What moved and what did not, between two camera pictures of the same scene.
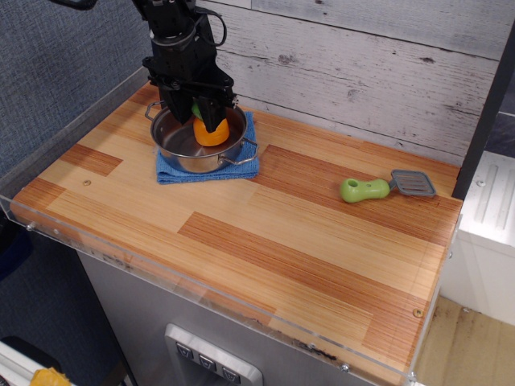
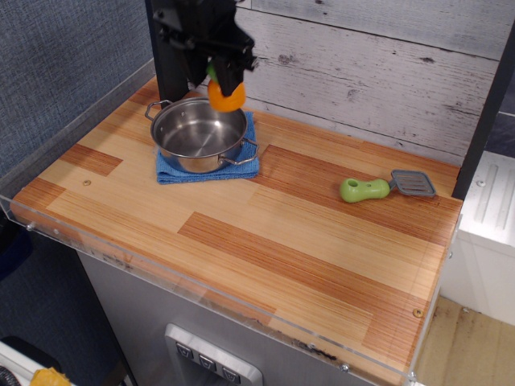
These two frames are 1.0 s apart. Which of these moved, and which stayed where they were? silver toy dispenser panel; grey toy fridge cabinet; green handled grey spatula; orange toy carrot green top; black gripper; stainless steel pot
Moved: black gripper; orange toy carrot green top
Stayed: grey toy fridge cabinet; stainless steel pot; silver toy dispenser panel; green handled grey spatula
